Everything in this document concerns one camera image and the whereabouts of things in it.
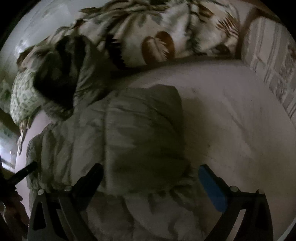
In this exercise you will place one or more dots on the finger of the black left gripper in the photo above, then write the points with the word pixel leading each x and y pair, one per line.
pixel 24 172

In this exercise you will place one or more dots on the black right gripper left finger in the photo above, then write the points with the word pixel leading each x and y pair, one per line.
pixel 76 200

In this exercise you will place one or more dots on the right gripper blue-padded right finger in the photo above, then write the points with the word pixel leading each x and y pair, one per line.
pixel 226 199

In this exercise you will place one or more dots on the olive grey puffer jacket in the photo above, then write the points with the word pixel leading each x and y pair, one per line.
pixel 148 190

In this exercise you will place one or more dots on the window with bright panes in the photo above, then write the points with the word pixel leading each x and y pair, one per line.
pixel 9 148

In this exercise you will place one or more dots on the green white checkered pillow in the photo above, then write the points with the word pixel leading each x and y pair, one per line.
pixel 25 101

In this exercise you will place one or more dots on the pale pink bed sheet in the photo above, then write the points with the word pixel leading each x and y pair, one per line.
pixel 232 123

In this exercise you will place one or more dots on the leaf print pillow behind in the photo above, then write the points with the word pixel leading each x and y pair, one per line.
pixel 5 96

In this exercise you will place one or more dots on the striped patterned cushion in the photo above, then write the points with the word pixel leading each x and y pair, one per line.
pixel 268 49

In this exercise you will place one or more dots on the leaf print blanket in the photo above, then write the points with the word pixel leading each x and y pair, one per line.
pixel 145 32

